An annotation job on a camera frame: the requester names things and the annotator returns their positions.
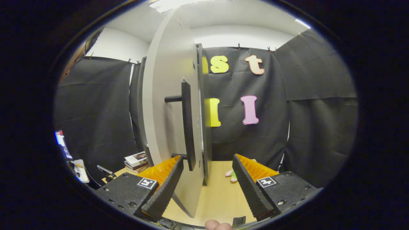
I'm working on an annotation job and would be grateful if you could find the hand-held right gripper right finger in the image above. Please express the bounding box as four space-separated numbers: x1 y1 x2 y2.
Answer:
232 153 323 221

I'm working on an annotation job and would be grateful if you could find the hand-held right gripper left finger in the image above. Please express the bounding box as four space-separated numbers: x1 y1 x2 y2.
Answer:
96 155 185 222

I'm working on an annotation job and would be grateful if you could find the beige cabinet door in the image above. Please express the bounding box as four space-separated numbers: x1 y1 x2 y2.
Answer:
142 8 205 218

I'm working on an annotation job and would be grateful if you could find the black door handle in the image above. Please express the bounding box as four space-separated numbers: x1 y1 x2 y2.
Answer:
165 78 196 172

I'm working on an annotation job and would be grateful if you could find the pink and green plush toy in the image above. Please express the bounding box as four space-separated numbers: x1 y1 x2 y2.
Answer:
225 169 239 183

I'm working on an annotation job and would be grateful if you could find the brown book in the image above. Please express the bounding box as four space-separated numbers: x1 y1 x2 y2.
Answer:
125 163 150 175

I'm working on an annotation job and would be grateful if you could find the white photo cover book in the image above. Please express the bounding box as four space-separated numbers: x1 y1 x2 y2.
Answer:
124 152 149 167

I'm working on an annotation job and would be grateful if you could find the dark metal object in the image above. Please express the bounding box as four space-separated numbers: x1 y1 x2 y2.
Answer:
97 165 116 183

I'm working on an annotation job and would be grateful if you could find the white device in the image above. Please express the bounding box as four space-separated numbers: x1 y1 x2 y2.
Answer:
70 159 90 183

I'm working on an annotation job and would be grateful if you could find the black backdrop cloth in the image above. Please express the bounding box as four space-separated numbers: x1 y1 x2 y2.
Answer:
53 29 358 189

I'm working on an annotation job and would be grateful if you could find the brown wooden panel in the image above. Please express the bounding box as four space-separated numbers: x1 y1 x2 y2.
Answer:
61 27 106 83

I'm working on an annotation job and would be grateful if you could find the long ceiling light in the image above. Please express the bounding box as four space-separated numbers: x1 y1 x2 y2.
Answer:
149 0 231 13

